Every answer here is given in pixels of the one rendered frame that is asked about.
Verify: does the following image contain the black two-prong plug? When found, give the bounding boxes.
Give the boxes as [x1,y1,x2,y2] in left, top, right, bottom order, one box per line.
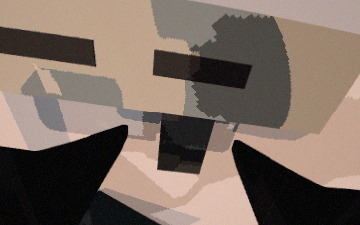
[157,113,215,175]

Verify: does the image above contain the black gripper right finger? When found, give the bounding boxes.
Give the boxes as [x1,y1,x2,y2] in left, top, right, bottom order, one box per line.
[232,140,360,225]

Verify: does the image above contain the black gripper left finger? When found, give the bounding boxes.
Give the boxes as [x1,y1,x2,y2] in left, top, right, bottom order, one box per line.
[0,125,128,225]

